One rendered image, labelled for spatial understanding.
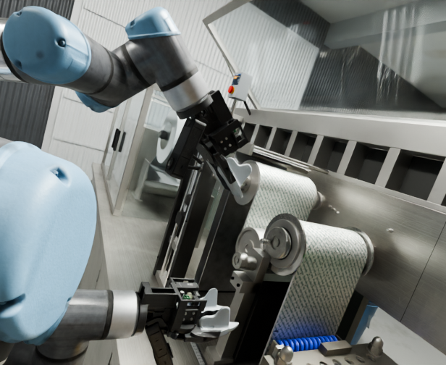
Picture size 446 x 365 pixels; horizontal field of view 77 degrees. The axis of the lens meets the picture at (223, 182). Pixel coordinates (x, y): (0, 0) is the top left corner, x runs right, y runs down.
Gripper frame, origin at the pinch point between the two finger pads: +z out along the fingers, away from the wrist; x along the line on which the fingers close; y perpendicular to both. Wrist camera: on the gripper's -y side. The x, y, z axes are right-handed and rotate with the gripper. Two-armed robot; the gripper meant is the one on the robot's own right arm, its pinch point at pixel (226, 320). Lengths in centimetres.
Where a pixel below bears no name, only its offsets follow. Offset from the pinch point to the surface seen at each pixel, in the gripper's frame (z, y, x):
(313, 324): 26.7, -1.9, -0.2
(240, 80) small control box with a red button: 14, 59, 58
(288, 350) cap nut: 11.9, -1.8, -7.5
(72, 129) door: -37, -5, 306
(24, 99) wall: -85, 12, 310
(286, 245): 11.1, 17.0, 2.5
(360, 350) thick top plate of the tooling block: 41.0, -5.9, -6.1
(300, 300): 19.1, 4.8, -0.2
